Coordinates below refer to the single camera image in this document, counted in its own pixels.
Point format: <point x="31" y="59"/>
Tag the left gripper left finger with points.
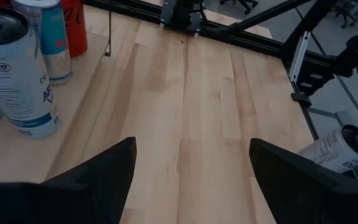
<point x="73" y="202"/>

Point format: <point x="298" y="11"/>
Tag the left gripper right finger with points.
<point x="306" y="199"/>

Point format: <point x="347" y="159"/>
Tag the Celsius Arctic Vibe can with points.
<point x="14" y="81"/>

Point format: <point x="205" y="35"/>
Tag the silver blue Red Bull can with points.
<point x="56" y="46"/>

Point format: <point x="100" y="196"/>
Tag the dark office chair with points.
<point x="244" y="4"/>

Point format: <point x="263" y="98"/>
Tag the wooden shelf with black frame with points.
<point x="82" y="71"/>

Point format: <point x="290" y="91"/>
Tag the black aluminium rig frame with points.
<point x="247" y="37"/>

